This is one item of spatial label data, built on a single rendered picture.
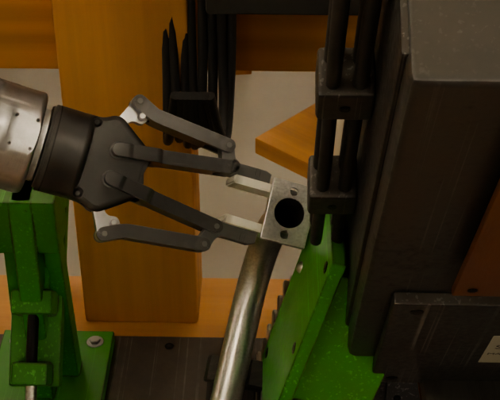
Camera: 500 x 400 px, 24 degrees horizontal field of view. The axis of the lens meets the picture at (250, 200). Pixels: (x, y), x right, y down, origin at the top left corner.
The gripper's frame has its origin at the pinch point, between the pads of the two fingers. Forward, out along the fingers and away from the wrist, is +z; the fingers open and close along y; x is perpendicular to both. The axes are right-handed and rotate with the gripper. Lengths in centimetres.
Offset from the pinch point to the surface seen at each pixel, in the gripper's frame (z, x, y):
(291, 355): 4.1, -5.0, -12.0
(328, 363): 7.3, -5.3, -11.9
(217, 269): 40, 187, 14
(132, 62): -12.4, 20.8, 14.9
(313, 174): -2.0, -19.6, 0.2
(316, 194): -1.6, -20.1, -1.3
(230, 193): 43, 210, 38
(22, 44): -23.6, 32.8, 16.2
